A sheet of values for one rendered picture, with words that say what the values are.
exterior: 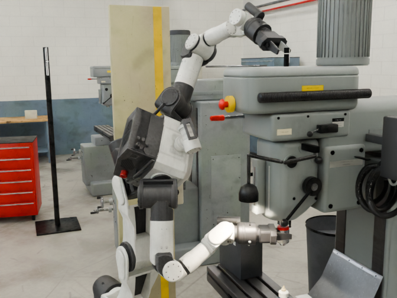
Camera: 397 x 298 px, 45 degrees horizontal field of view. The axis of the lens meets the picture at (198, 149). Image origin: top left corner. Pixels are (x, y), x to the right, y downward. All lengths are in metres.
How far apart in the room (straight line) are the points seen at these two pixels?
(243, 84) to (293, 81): 0.18
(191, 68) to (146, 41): 1.34
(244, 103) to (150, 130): 0.44
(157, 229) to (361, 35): 1.04
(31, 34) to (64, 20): 0.74
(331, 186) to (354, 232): 0.39
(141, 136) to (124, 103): 1.51
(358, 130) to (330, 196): 0.27
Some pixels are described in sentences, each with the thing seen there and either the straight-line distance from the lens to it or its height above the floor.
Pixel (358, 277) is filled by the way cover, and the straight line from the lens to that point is 2.17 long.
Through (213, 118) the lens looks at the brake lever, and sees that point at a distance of 1.79.
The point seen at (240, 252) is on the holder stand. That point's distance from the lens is 2.26.
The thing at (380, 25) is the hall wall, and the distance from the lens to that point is 7.82.
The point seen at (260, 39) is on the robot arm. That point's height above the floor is 1.99.
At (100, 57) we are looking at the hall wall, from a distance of 10.70.
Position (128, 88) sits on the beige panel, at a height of 1.74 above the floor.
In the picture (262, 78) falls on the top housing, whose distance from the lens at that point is 1.62.
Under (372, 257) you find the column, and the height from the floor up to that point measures 1.12.
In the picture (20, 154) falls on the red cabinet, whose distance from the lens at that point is 6.11.
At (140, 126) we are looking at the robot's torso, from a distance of 1.87.
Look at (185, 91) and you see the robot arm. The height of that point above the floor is 1.79.
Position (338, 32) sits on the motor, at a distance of 1.87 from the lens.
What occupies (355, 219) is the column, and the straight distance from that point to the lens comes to 2.16.
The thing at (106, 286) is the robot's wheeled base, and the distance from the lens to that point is 2.67.
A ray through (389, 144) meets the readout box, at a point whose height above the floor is 1.63.
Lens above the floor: 1.90
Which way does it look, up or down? 10 degrees down
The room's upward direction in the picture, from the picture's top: 1 degrees counter-clockwise
